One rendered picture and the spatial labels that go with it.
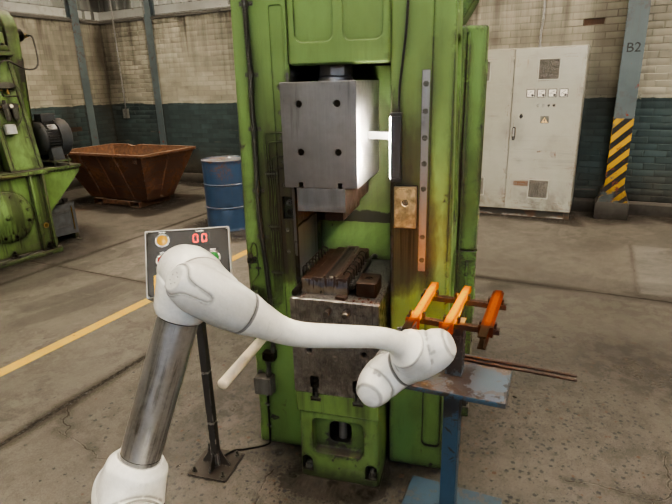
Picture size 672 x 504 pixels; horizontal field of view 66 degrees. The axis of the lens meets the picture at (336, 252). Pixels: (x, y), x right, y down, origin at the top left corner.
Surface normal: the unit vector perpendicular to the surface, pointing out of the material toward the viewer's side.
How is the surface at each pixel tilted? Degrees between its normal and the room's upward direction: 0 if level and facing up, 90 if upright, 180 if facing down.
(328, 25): 90
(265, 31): 90
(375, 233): 90
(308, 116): 90
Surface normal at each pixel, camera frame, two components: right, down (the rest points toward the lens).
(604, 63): -0.46, 0.29
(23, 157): 0.81, -0.04
